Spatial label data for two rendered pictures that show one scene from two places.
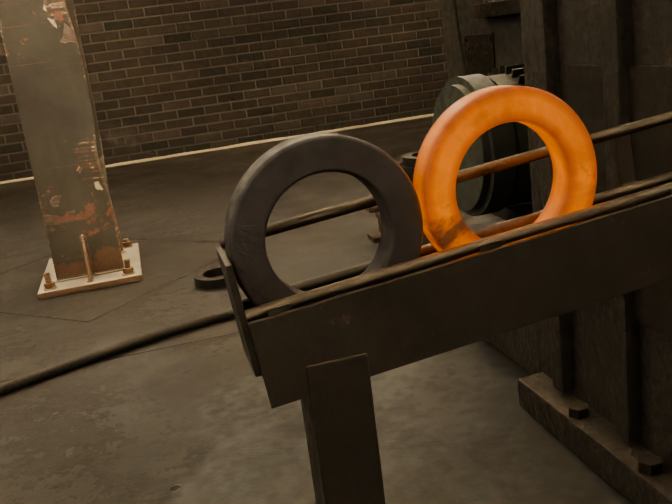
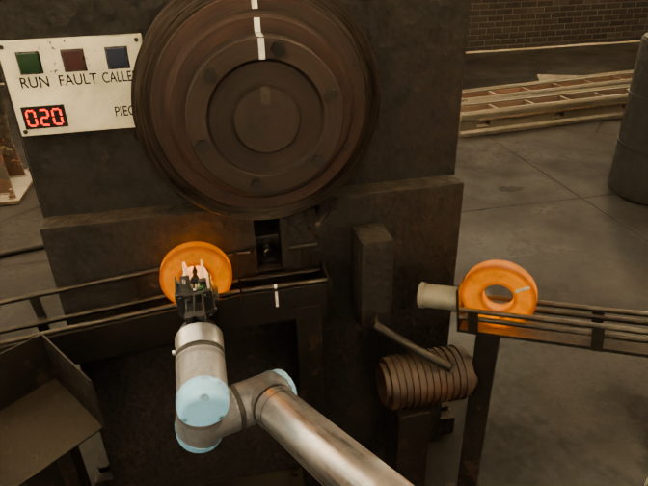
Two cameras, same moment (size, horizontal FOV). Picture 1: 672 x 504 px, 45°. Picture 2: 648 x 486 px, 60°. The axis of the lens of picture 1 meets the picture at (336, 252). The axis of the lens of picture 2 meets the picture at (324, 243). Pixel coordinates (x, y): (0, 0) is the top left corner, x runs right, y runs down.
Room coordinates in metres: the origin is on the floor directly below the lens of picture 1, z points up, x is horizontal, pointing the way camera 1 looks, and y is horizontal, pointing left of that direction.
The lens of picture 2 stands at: (-0.12, -1.20, 1.40)
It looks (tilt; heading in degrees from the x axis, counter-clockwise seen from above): 29 degrees down; 2
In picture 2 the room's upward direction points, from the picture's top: 2 degrees counter-clockwise
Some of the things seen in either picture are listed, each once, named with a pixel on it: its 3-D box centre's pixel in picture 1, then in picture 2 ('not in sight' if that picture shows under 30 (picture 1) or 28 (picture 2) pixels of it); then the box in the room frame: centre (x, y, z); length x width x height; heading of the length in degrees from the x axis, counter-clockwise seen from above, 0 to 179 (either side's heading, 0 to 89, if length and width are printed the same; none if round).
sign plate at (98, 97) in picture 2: not in sight; (80, 85); (1.00, -0.70, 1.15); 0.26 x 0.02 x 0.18; 103
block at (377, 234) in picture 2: not in sight; (370, 275); (1.03, -1.28, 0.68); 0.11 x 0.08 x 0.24; 13
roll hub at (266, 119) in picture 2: not in sight; (265, 117); (0.87, -1.07, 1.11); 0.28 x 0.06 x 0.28; 103
